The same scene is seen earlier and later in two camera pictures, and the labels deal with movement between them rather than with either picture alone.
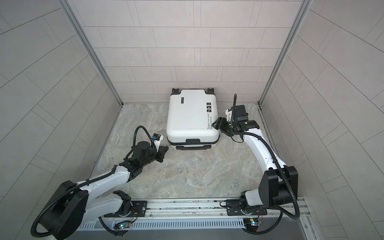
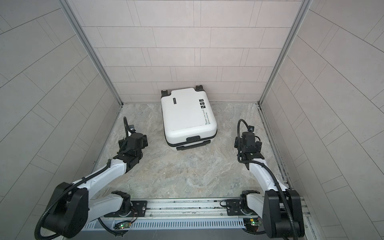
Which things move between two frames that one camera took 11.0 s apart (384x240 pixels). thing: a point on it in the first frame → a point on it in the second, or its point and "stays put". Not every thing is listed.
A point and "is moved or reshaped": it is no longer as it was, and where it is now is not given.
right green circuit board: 253,221 stays put
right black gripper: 221,123 → 241,140
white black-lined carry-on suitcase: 190,116 is moved or reshaped
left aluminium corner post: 76,24 stays put
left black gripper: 161,152 → 144,141
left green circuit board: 122,225 stays put
